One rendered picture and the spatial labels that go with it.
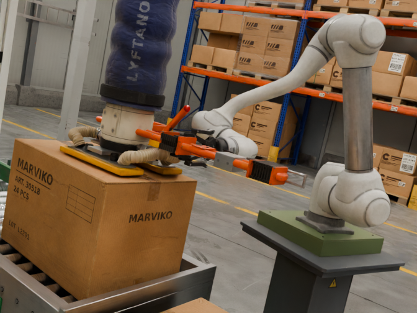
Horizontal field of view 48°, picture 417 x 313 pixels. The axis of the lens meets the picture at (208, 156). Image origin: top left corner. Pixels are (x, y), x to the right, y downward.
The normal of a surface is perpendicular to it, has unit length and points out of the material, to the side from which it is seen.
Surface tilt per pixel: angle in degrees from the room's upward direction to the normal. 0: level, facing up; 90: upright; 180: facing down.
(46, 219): 90
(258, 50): 89
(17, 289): 90
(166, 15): 76
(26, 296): 90
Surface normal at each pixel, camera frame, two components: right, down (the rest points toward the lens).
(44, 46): 0.79, 0.25
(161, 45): 0.62, -0.08
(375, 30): 0.27, 0.07
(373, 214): 0.36, 0.28
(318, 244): -0.81, -0.08
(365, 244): 0.55, 0.23
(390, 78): -0.53, 0.00
